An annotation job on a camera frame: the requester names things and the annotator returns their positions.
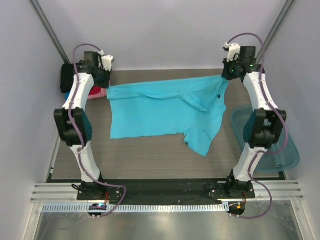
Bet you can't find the slotted cable duct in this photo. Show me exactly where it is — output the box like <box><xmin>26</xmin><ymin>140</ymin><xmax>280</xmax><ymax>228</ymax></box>
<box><xmin>42</xmin><ymin>202</ymin><xmax>229</xmax><ymax>214</ymax></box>

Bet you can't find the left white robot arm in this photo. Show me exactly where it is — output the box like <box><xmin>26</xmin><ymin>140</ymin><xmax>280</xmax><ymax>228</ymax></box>
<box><xmin>53</xmin><ymin>50</ymin><xmax>114</xmax><ymax>200</ymax></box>

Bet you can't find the aluminium corner post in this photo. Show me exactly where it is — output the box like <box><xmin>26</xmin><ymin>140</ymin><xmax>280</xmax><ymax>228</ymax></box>
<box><xmin>29</xmin><ymin>0</ymin><xmax>71</xmax><ymax>64</ymax></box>
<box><xmin>255</xmin><ymin>0</ymin><xmax>297</xmax><ymax>64</ymax></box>

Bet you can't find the turquoise t shirt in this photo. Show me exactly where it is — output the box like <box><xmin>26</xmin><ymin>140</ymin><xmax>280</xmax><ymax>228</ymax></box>
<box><xmin>107</xmin><ymin>75</ymin><xmax>229</xmax><ymax>157</ymax></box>

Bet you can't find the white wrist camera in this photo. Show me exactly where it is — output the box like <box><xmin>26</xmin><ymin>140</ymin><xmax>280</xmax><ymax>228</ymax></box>
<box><xmin>223</xmin><ymin>42</ymin><xmax>241</xmax><ymax>63</ymax></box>
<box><xmin>98</xmin><ymin>50</ymin><xmax>115</xmax><ymax>72</ymax></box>

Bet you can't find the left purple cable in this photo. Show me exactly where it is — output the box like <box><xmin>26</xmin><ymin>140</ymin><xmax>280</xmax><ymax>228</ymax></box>
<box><xmin>67</xmin><ymin>43</ymin><xmax>127</xmax><ymax>217</ymax></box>

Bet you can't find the folded pink t shirt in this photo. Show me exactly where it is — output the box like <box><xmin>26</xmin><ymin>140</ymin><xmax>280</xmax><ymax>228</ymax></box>
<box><xmin>100</xmin><ymin>88</ymin><xmax>107</xmax><ymax>98</ymax></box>

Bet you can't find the folded red t shirt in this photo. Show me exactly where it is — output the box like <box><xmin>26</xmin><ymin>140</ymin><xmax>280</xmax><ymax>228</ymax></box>
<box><xmin>88</xmin><ymin>86</ymin><xmax>102</xmax><ymax>100</ymax></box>

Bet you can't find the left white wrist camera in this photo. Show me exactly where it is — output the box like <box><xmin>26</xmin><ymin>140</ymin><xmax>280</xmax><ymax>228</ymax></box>
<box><xmin>98</xmin><ymin>50</ymin><xmax>115</xmax><ymax>72</ymax></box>

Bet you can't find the teal plastic bin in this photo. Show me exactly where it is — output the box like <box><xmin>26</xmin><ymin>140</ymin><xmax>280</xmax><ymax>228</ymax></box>
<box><xmin>231</xmin><ymin>104</ymin><xmax>300</xmax><ymax>174</ymax></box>

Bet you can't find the folded black t shirt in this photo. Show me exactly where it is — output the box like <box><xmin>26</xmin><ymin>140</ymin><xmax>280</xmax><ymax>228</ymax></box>
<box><xmin>60</xmin><ymin>63</ymin><xmax>74</xmax><ymax>94</ymax></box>

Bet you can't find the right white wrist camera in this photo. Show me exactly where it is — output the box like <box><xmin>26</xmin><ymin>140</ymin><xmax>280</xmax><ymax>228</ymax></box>
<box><xmin>223</xmin><ymin>42</ymin><xmax>241</xmax><ymax>63</ymax></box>

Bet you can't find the aluminium frame rail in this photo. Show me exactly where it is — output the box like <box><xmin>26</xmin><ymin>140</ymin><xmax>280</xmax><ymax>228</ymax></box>
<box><xmin>30</xmin><ymin>179</ymin><xmax>304</xmax><ymax>206</ymax></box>

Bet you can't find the left aluminium corner post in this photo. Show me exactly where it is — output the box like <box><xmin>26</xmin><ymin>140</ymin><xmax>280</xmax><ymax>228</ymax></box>
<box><xmin>29</xmin><ymin>0</ymin><xmax>71</xmax><ymax>64</ymax></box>

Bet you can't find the right aluminium corner post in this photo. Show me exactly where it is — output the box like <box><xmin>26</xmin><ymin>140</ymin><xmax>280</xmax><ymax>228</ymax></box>
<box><xmin>255</xmin><ymin>0</ymin><xmax>297</xmax><ymax>64</ymax></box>

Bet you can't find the folded blue t shirt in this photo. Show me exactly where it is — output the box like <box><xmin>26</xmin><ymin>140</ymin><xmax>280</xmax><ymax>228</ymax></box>
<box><xmin>64</xmin><ymin>92</ymin><xmax>70</xmax><ymax>102</ymax></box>

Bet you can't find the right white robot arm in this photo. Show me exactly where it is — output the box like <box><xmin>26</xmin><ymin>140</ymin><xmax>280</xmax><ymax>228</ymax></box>
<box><xmin>222</xmin><ymin>43</ymin><xmax>287</xmax><ymax>198</ymax></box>

